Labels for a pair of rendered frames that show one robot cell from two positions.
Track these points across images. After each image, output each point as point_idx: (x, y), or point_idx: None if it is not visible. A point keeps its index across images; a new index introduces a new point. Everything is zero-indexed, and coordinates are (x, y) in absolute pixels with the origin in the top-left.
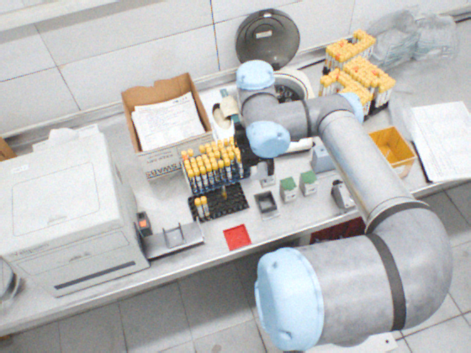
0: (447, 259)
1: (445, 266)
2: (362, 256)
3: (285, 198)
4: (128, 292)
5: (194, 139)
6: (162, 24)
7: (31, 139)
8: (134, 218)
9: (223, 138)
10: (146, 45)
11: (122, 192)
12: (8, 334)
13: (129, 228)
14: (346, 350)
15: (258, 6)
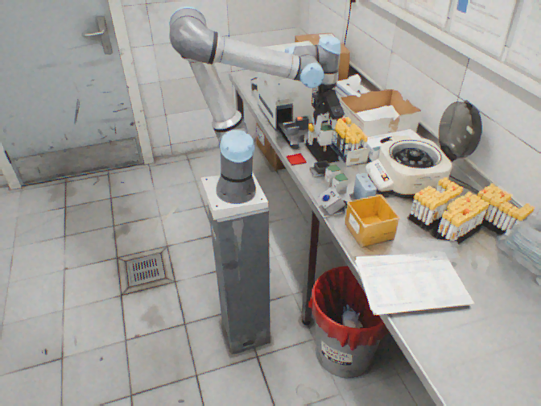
0: (187, 31)
1: (184, 31)
2: (191, 14)
3: (325, 174)
4: (262, 128)
5: (357, 118)
6: (436, 70)
7: (362, 84)
8: (298, 107)
9: (370, 140)
10: (424, 77)
11: (303, 87)
12: (242, 99)
13: (278, 88)
14: (213, 190)
15: (485, 109)
